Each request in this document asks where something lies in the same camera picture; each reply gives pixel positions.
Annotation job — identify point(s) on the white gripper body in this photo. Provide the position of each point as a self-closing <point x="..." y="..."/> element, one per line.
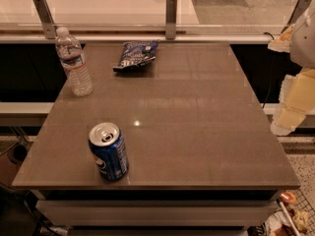
<point x="303" y="46"/>

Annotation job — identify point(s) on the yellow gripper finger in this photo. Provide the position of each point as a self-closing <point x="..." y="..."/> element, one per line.
<point x="282" y="42"/>
<point x="297" y="100"/>

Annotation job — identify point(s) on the blue pepsi can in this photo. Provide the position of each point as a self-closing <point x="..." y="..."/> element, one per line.
<point x="106" y="143"/>

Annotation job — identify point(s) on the blue chip bag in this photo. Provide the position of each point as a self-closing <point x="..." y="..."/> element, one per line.
<point x="136" y="54"/>

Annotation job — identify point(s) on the white table drawer base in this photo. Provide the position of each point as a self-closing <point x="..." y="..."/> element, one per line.
<point x="150" y="213"/>

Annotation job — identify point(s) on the clear plastic water bottle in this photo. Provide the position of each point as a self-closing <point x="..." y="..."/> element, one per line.
<point x="73" y="61"/>

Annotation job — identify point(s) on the right metal rail bracket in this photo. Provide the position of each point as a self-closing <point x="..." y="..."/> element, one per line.
<point x="299" y="8"/>

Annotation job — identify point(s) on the metal rail bracket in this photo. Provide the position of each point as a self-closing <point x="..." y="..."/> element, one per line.
<point x="299" y="8"/>
<point x="45" y="17"/>
<point x="170" y="19"/>

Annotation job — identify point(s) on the wire basket with snacks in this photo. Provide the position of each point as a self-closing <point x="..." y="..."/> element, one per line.
<point x="294" y="216"/>

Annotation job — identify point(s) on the middle metal rail bracket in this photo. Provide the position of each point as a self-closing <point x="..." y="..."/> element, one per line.
<point x="170" y="19"/>

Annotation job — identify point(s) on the left metal rail bracket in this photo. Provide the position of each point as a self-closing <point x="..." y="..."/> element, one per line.
<point x="45" y="17"/>

